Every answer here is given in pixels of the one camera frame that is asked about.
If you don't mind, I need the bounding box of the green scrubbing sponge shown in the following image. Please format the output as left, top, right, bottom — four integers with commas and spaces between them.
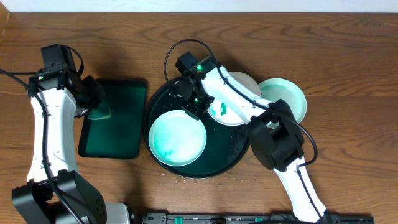
88, 101, 111, 121

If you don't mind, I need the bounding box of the white plate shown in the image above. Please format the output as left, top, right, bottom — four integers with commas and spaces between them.
208, 72, 261, 126

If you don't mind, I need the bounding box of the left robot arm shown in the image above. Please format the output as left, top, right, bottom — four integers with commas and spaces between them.
12, 67, 131, 223

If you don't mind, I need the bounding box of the mint plate front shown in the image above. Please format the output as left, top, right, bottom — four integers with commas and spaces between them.
148, 110, 207, 167

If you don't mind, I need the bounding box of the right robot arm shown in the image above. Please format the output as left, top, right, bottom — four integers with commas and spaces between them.
174, 52, 328, 223

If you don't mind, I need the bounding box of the round black serving tray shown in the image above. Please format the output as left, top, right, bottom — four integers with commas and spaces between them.
142, 84, 250, 179

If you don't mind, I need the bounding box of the mint plate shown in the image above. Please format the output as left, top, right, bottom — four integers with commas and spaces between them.
259, 78, 307, 123
148, 110, 207, 167

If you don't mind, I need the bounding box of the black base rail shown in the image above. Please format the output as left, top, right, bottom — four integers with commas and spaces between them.
140, 213, 375, 224

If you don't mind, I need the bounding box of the black rectangular water tray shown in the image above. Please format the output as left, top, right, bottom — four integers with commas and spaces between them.
78, 79, 147, 159

